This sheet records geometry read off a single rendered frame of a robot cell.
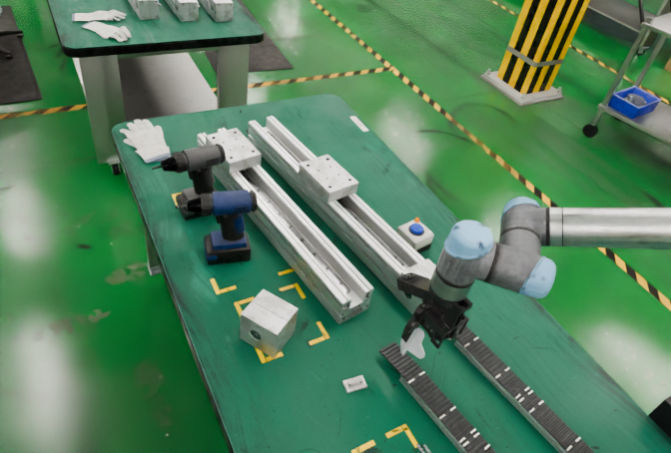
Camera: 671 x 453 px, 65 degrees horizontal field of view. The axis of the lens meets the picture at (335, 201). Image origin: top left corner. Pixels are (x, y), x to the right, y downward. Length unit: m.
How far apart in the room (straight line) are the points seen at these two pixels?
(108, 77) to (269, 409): 1.90
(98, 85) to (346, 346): 1.86
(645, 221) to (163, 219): 1.20
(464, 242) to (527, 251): 0.12
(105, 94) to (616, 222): 2.29
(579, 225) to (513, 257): 0.16
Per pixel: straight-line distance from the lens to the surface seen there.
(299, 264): 1.41
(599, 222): 1.06
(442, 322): 1.07
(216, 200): 1.32
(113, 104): 2.79
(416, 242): 1.53
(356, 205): 1.56
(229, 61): 2.83
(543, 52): 4.41
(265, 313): 1.24
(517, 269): 0.96
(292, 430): 1.20
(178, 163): 1.46
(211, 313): 1.36
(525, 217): 1.06
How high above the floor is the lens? 1.86
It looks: 40 degrees down
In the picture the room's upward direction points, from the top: 11 degrees clockwise
